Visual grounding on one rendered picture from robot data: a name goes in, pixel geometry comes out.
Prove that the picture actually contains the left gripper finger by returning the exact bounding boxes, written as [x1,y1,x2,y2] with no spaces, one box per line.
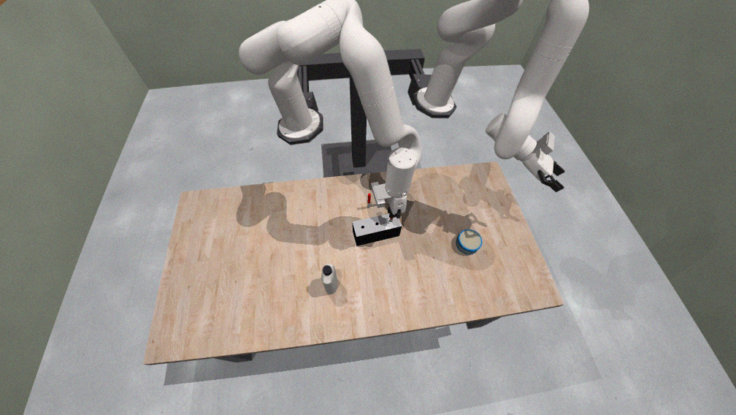
[537,170,564,192]
[553,161,565,176]

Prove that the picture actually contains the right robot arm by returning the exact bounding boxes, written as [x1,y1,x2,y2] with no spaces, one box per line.
[239,0,422,208]

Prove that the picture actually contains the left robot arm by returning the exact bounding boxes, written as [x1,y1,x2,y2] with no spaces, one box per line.
[417,0,589,160]

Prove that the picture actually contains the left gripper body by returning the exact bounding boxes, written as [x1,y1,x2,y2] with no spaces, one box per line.
[520,149,553,181]

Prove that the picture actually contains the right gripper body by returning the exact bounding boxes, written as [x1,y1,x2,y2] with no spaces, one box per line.
[387,195,407,215]

